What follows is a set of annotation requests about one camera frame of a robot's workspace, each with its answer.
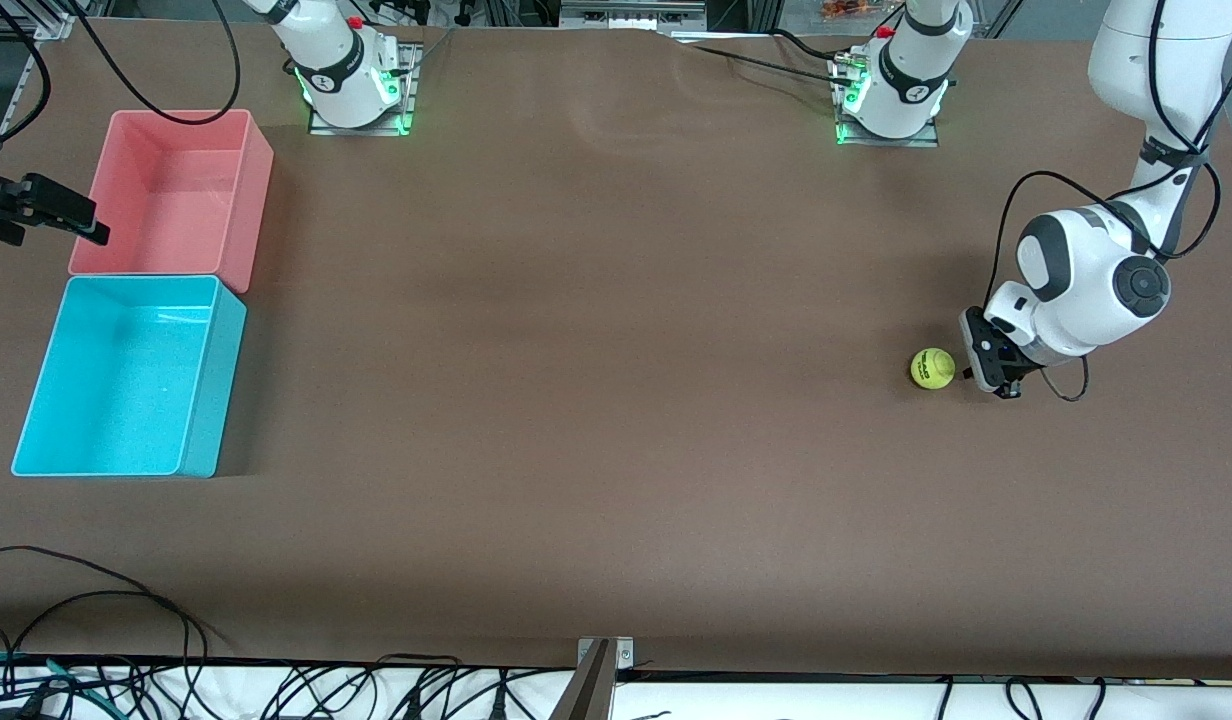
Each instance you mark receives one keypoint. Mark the yellow tennis ball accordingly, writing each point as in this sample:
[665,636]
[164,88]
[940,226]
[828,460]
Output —
[933,368]

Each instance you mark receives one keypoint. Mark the orange objects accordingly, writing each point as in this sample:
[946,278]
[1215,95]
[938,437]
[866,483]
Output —
[856,8]

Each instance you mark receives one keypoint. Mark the pink plastic bin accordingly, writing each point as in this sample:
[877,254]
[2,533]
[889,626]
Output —
[176,190]

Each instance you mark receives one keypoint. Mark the grey metal box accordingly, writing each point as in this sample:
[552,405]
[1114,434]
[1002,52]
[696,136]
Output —
[631,12]

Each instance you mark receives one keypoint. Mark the silver metal bracket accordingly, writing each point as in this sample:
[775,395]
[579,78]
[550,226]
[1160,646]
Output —
[624,652]

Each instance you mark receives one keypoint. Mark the aluminium profile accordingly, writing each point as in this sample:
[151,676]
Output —
[36,20]

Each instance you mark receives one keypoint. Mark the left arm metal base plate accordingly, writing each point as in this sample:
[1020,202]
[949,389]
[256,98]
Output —
[931,140]

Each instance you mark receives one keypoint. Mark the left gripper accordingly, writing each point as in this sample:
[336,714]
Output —
[1013,377]

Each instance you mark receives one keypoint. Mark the blue plastic bin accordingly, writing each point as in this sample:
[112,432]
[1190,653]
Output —
[116,390]

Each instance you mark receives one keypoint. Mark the dark grey metal beam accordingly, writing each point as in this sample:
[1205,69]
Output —
[588,690]

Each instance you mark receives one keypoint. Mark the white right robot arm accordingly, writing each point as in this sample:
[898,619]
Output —
[341,70]

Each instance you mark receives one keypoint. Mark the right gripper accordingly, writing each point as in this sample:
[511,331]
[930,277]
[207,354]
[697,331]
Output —
[4,205]

